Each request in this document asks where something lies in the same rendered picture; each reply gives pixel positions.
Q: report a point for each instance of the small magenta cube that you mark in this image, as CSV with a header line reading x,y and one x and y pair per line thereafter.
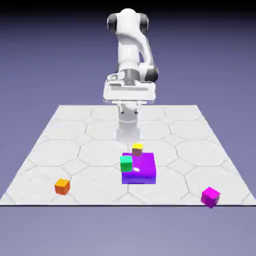
x,y
210,197

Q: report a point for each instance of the small orange cube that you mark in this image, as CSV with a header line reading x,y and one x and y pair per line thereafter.
x,y
62,187

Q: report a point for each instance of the small green cube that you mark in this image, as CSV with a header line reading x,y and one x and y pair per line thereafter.
x,y
126,164

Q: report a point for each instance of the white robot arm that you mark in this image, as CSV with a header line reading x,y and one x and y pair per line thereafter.
x,y
130,40

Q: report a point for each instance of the small yellow cube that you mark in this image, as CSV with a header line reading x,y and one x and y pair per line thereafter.
x,y
137,149

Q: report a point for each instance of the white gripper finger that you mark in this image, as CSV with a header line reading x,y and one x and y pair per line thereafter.
x,y
136,109
121,109

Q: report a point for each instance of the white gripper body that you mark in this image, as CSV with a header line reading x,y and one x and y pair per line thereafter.
x,y
130,94

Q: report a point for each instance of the large purple box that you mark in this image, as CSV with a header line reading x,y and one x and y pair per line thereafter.
x,y
144,170

